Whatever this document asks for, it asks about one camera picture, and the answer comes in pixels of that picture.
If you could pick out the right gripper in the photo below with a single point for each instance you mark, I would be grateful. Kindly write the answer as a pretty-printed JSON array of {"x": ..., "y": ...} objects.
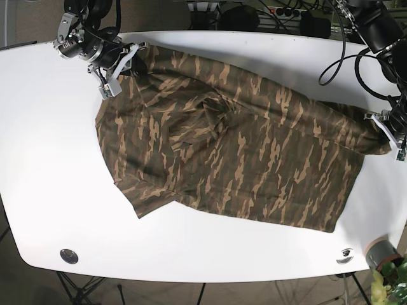
[{"x": 107, "y": 63}]

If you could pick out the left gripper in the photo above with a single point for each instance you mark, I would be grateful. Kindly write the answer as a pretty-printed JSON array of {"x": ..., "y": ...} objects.
[{"x": 397, "y": 139}]

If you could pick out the camouflage T-shirt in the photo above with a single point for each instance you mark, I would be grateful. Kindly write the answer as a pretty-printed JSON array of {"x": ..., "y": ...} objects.
[{"x": 226, "y": 141}]

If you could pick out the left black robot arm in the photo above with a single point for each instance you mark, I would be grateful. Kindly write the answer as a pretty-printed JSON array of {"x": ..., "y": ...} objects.
[{"x": 375, "y": 44}]

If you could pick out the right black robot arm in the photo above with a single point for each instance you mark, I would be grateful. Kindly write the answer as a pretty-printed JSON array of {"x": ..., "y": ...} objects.
[{"x": 79, "y": 35}]

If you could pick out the grey plant pot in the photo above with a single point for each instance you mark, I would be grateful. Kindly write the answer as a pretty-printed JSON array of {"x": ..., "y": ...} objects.
[{"x": 381, "y": 251}]

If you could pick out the right metal table grommet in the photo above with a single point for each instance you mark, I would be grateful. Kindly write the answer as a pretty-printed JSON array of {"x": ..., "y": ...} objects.
[{"x": 345, "y": 256}]

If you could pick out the metal table grommet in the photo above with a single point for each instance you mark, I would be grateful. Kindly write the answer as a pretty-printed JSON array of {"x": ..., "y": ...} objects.
[
  {"x": 345, "y": 256},
  {"x": 69, "y": 256}
]

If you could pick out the green plant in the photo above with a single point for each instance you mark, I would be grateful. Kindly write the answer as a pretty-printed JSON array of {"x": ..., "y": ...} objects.
[{"x": 389, "y": 283}]

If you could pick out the left metal table grommet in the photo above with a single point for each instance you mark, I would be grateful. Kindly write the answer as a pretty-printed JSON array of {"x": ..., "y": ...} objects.
[{"x": 69, "y": 256}]

